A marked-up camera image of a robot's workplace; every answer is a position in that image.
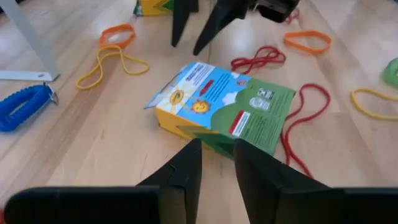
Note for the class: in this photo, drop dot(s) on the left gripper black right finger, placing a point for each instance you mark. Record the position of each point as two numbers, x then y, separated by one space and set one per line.
280 202

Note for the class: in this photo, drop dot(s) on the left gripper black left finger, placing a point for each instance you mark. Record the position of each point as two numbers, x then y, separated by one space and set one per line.
174 202

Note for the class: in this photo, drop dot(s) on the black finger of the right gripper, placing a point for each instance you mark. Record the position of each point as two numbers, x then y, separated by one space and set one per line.
182 15
224 15

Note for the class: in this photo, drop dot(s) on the Crayola crayon box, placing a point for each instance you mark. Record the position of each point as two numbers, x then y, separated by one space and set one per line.
152 7
217 102

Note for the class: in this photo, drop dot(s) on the long red rubber band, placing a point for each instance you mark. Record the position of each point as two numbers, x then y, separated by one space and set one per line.
285 146

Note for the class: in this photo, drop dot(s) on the orange rubber band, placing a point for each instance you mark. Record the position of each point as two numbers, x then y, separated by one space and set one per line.
286 38
102 38

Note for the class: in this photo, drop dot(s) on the long yellow rubber band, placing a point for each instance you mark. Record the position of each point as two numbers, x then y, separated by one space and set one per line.
353 99

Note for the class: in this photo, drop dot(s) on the green spiral wrist coil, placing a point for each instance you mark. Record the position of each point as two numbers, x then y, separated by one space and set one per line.
392 73

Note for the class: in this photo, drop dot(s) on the white perforated metal shelf riser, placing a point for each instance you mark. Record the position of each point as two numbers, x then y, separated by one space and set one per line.
25 76

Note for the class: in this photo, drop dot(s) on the blue spiral wrist coil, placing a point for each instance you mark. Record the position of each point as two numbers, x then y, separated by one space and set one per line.
21 105

